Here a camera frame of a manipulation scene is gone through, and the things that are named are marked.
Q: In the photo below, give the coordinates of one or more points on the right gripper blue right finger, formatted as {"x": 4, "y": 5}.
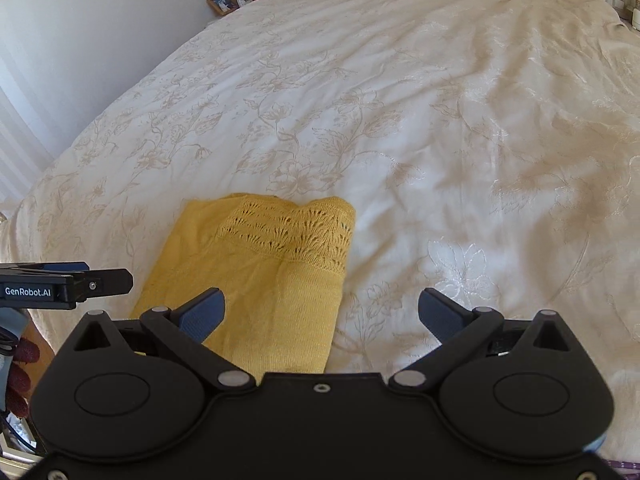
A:
{"x": 461, "y": 334}

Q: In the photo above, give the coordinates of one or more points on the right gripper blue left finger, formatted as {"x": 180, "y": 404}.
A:
{"x": 182, "y": 332}

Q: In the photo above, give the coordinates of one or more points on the mustard yellow knit sweater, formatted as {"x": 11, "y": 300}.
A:
{"x": 280, "y": 266}

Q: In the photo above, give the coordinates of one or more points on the hand in red glove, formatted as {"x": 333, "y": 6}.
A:
{"x": 19, "y": 383}

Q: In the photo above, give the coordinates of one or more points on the white floral bedspread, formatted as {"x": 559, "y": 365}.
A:
{"x": 490, "y": 149}

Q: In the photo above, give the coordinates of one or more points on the wooden picture frame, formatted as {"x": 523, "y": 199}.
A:
{"x": 223, "y": 7}

